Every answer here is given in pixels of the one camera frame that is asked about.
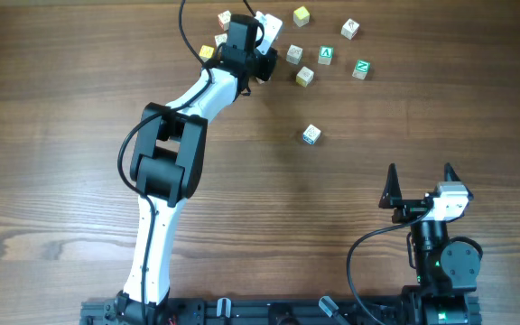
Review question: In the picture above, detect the left black camera cable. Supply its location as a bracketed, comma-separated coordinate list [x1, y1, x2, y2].
[116, 0, 265, 324]

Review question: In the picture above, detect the plain wooden picture block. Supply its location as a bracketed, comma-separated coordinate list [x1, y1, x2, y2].
[214, 33, 228, 47]

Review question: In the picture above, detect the brown picture block far right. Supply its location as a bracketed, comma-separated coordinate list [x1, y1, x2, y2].
[340, 18, 360, 40]

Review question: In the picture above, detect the right black camera cable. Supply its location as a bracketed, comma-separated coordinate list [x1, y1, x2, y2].
[346, 205, 435, 325]

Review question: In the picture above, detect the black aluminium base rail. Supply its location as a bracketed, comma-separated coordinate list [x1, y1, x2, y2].
[79, 296, 482, 325]

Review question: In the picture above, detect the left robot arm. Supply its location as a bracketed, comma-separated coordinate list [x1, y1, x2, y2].
[115, 13, 283, 324]

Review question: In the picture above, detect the wooden picture block centre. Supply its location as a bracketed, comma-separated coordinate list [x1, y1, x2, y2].
[286, 44, 303, 65]

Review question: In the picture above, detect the yellow edged picture block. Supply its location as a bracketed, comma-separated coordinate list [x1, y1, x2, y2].
[295, 67, 314, 88]

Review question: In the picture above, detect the yellow top block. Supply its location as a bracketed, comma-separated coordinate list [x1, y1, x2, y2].
[293, 6, 311, 27]

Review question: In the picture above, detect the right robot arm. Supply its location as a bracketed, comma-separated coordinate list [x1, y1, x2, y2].
[379, 163, 483, 325]

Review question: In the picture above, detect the green letter A block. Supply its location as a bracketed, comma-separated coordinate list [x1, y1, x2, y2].
[318, 46, 334, 65]

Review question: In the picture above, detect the red picture block top left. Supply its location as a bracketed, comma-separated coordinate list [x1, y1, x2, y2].
[218, 10, 231, 32]

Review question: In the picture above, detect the blue edged picture block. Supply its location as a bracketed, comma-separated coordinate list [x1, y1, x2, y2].
[302, 125, 321, 144]

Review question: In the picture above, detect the yellow block left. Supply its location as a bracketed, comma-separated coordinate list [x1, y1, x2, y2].
[199, 45, 216, 62]

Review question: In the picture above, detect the black camera cable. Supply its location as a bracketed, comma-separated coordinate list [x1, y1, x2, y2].
[346, 205, 435, 325]
[116, 0, 265, 324]

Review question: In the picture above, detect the green letter N block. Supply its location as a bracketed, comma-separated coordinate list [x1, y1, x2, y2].
[352, 60, 371, 80]

